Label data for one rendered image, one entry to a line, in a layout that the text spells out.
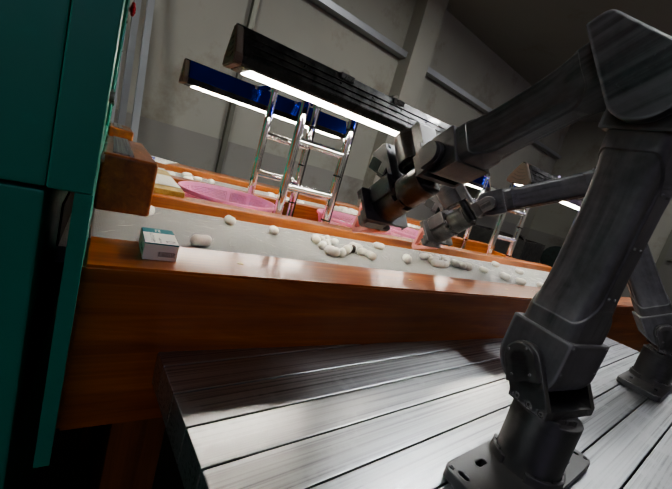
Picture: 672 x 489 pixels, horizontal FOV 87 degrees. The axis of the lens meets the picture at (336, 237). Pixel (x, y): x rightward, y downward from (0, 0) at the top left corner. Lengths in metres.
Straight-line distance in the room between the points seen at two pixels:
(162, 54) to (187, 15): 0.36
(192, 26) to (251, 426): 3.20
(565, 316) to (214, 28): 3.28
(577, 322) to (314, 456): 0.27
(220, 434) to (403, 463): 0.17
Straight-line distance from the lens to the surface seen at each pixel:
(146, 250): 0.44
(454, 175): 0.56
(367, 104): 0.83
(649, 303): 0.98
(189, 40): 3.37
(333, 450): 0.38
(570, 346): 0.40
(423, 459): 0.42
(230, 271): 0.45
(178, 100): 3.31
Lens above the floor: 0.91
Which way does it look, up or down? 10 degrees down
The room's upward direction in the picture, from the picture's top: 16 degrees clockwise
